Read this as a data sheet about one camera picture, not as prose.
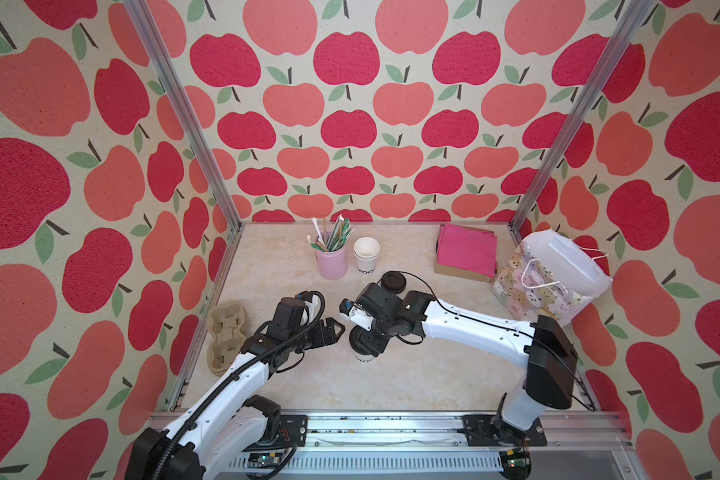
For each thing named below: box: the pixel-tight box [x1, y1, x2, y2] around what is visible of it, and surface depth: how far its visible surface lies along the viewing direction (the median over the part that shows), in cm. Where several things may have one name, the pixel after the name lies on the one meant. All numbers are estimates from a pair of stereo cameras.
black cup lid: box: [349, 325, 379, 357], surface depth 71 cm
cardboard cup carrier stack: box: [207, 301, 247, 377], surface depth 90 cm
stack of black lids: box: [381, 270, 407, 295], surface depth 103 cm
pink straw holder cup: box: [315, 246, 348, 280], surface depth 106 cm
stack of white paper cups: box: [353, 236, 381, 274], surface depth 101 cm
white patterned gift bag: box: [491, 228, 613, 326], surface depth 82 cm
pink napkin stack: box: [437, 223, 498, 278], surface depth 112 cm
